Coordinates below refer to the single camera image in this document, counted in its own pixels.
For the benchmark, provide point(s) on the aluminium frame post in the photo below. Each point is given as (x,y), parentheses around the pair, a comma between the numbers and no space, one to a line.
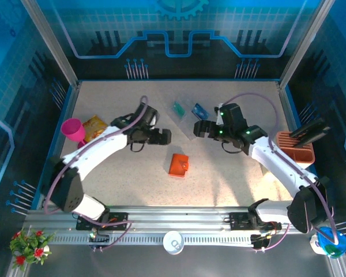
(50,43)
(302,43)

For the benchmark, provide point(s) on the orange cream knife block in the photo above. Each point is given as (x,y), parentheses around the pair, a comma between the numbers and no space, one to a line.
(302,153)

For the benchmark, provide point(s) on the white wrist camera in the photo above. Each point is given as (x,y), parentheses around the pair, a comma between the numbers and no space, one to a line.
(217,108)
(154,120)

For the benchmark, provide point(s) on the pink plastic goblet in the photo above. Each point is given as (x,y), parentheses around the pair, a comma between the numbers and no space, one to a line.
(72,130)

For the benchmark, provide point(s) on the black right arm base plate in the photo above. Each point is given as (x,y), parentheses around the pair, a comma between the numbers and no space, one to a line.
(236,222)

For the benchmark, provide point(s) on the potted plant red flowers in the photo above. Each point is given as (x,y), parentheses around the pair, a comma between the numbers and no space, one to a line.
(30,248)

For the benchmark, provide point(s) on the aluminium mounting rail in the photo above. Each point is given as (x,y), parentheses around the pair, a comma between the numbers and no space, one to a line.
(190,219)

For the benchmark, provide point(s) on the yellow snack bag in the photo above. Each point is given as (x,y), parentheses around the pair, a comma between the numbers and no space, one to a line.
(95,127)

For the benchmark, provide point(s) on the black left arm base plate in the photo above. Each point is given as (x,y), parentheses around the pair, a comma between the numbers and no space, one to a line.
(118,217)

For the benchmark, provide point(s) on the white paper cup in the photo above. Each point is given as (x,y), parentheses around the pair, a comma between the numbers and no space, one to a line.
(173,242)

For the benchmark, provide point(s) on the clear acrylic card stand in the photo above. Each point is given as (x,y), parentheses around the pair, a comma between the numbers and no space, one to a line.
(187,127)

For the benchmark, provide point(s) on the green credit card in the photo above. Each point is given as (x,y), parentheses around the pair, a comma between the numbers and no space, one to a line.
(180,109)

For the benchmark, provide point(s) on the orange card holder wallet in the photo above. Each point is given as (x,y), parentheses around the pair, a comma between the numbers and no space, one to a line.
(177,166)

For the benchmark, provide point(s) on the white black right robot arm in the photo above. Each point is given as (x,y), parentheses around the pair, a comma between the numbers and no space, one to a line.
(279,161)

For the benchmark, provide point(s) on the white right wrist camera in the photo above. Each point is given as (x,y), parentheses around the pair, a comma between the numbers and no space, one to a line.
(217,108)

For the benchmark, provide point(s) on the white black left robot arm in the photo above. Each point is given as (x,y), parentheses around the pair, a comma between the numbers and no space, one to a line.
(98,147)

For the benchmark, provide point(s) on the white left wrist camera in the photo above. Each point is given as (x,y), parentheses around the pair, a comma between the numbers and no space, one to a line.
(154,120)

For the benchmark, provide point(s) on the blue credit card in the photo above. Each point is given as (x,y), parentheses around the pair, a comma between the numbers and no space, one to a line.
(200,111)

